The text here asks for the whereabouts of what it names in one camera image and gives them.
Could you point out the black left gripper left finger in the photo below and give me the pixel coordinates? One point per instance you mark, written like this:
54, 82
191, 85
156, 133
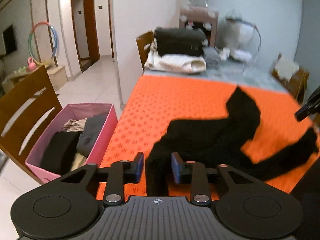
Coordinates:
134, 169

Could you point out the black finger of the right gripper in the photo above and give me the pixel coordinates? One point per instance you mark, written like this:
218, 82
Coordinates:
311, 107

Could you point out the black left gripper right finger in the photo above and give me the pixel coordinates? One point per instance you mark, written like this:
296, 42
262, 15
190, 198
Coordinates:
180, 169

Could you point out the black trousers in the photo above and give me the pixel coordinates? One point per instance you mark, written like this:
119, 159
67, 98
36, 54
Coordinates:
219, 141

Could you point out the folded black clothes stack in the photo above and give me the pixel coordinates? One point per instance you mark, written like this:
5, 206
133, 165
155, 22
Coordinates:
180, 41

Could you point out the pink fabric storage box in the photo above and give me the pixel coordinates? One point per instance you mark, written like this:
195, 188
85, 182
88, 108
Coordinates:
54, 152

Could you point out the grey white plastic bag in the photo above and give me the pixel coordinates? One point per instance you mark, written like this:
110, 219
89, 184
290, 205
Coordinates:
237, 34

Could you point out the white power adapter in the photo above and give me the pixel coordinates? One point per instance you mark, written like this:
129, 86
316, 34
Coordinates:
224, 54

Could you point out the rolled grey garment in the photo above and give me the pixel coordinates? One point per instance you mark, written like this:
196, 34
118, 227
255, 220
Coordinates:
211, 57

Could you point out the wooden chair near left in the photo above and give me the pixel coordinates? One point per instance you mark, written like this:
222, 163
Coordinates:
26, 111

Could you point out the beige low cabinet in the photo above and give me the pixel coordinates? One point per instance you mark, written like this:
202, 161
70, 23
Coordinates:
57, 76

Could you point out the wooden chair far left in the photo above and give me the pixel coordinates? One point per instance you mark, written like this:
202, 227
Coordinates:
144, 42

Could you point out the colourful hula hoop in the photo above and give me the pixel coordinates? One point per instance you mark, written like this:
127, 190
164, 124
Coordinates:
43, 44

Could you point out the brown water dispenser cabinet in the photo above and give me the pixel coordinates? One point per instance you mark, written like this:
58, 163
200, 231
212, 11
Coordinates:
200, 18

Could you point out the pink kettlebell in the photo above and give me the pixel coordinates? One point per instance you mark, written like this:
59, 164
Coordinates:
31, 65

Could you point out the wall mounted black television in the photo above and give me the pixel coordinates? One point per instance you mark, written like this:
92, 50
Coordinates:
9, 40

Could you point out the brown wooden door frame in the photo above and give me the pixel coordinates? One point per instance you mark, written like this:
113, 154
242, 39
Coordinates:
85, 33

